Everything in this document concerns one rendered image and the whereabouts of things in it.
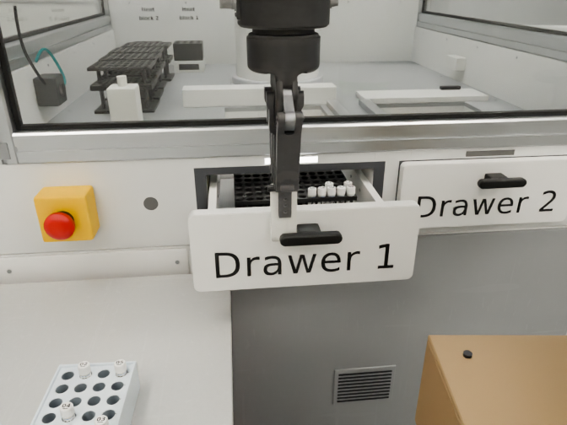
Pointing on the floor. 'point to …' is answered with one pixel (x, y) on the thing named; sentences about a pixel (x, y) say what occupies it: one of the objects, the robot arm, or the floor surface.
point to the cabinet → (354, 320)
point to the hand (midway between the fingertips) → (283, 212)
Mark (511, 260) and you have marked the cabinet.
